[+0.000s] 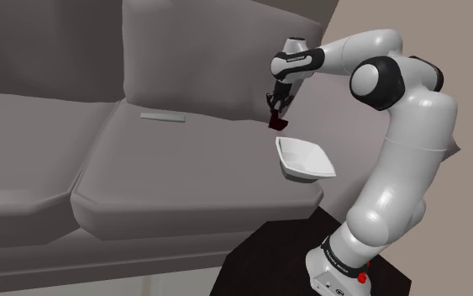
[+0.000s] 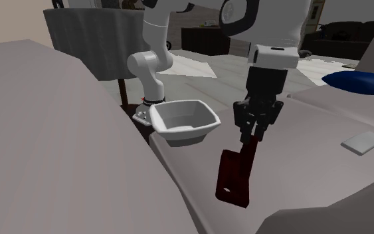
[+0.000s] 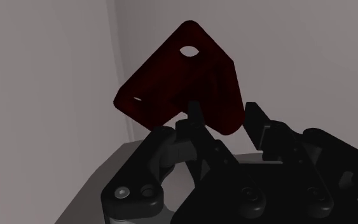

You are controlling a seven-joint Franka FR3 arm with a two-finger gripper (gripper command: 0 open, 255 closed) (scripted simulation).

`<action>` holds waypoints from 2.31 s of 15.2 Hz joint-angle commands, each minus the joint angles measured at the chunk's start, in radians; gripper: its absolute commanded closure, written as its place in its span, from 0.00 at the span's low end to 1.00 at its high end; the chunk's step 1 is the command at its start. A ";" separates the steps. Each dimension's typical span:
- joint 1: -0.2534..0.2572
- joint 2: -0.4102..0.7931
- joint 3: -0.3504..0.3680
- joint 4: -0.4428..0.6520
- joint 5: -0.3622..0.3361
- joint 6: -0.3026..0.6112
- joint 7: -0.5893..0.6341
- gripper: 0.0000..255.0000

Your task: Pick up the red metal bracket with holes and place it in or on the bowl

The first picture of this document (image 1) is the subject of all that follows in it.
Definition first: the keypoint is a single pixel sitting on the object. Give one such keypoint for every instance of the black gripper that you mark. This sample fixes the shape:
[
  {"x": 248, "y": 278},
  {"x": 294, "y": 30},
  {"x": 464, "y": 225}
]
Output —
[{"x": 281, "y": 91}]

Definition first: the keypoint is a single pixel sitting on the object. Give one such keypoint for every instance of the dark red small block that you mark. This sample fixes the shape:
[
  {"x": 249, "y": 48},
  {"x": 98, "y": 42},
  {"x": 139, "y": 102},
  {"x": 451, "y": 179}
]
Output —
[{"x": 277, "y": 121}]

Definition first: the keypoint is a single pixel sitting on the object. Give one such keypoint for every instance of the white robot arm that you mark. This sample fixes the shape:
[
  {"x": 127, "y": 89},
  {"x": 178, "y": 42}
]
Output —
[{"x": 408, "y": 143}]

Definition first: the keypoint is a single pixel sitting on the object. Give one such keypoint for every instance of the white square bowl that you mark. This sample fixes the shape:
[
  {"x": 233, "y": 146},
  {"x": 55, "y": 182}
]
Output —
[{"x": 304, "y": 162}]

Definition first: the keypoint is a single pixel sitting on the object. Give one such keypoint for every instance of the grey flat remote control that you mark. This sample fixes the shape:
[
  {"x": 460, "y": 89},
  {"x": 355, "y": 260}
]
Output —
[{"x": 162, "y": 117}]

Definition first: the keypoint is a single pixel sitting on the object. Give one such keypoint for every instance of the grey sofa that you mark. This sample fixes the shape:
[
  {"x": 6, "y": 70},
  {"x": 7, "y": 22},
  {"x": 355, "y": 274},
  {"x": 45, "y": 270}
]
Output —
[{"x": 137, "y": 164}]

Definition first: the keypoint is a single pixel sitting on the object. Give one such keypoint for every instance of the black robot stand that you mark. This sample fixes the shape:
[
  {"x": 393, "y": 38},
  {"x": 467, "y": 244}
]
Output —
[{"x": 269, "y": 262}]

